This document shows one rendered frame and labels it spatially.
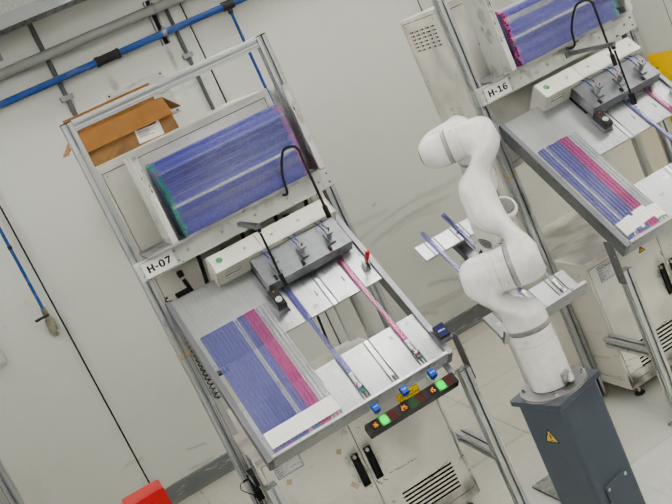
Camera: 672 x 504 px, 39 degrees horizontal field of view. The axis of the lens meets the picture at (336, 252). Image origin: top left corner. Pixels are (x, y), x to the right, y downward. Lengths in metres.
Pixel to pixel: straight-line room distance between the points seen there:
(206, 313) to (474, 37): 1.54
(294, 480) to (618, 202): 1.52
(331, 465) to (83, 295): 1.83
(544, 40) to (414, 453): 1.65
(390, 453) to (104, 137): 1.53
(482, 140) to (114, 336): 2.65
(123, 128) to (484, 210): 1.54
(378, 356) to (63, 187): 2.12
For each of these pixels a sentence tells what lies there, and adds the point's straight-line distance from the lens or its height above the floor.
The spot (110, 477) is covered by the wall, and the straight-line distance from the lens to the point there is 4.98.
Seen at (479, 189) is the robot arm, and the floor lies 1.27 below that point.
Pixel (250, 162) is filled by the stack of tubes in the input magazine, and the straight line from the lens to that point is 3.35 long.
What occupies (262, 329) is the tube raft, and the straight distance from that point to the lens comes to 3.24.
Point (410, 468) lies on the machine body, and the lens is 3.56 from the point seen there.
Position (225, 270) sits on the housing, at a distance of 3.33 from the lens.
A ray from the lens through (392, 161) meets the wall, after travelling 5.19.
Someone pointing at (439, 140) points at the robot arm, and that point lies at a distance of 2.69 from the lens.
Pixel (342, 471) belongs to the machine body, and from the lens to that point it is 3.46.
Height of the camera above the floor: 1.84
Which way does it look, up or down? 12 degrees down
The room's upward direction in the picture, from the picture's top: 25 degrees counter-clockwise
